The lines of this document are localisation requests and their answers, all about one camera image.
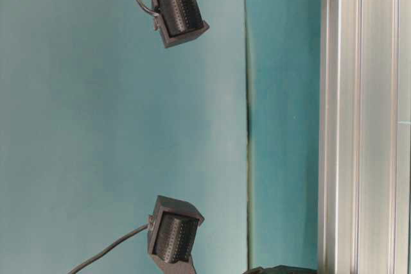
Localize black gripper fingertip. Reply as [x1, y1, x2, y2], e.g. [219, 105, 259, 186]
[243, 265, 317, 274]

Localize silver aluminium extrusion rail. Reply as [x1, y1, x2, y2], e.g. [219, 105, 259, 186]
[318, 0, 410, 273]

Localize grey lower camera cable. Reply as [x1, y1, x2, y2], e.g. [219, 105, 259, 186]
[66, 224, 150, 274]

